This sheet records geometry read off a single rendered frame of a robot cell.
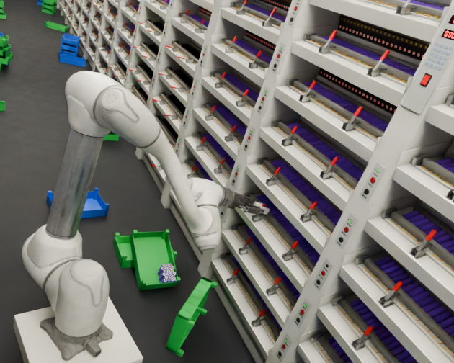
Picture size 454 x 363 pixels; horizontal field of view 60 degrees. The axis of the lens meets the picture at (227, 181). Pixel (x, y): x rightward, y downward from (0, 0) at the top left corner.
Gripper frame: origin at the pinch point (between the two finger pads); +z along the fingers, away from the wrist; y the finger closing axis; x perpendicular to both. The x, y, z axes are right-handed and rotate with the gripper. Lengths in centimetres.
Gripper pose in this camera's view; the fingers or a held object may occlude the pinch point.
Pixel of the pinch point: (261, 207)
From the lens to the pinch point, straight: 180.5
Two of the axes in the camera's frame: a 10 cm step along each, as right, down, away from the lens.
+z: 7.6, 2.4, 6.0
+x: 4.9, -8.2, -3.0
